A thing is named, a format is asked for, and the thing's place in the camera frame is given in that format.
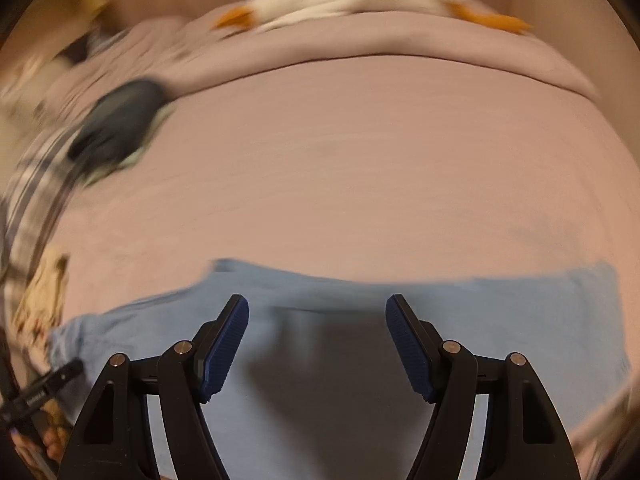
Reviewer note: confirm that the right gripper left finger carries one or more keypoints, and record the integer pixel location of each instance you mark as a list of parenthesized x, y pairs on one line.
[(112, 438)]

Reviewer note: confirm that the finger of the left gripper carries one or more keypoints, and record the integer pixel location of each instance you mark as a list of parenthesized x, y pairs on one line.
[(19, 404)]

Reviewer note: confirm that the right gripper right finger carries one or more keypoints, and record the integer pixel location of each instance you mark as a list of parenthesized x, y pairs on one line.
[(523, 438)]

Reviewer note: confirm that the light blue denim pants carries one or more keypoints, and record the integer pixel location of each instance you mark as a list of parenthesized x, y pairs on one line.
[(317, 389)]

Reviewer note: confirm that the plaid pillow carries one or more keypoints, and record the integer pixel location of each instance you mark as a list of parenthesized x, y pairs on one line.
[(36, 196)]

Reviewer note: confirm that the dark folded jeans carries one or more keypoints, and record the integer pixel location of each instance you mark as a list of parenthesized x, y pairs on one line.
[(117, 124)]

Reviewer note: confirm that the pink bed sheet mattress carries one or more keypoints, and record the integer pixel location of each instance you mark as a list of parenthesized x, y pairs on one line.
[(380, 170)]

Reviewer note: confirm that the light green folded garment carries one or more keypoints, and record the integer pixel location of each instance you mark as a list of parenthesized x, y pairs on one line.
[(103, 171)]

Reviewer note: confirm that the pink folded duvet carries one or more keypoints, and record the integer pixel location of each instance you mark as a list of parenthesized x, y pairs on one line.
[(189, 57)]

